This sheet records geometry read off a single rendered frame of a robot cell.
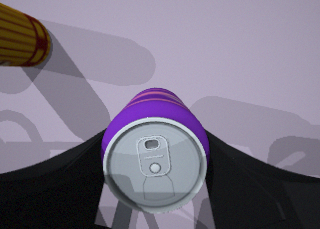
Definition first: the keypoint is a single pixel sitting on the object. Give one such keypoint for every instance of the yellow and red drink can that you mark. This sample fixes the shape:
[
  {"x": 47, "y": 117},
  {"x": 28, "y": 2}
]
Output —
[{"x": 24, "y": 40}]

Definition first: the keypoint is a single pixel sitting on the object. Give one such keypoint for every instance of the purple drink can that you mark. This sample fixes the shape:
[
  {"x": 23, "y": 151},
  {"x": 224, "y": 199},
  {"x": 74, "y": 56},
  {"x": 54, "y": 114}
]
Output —
[{"x": 153, "y": 150}]

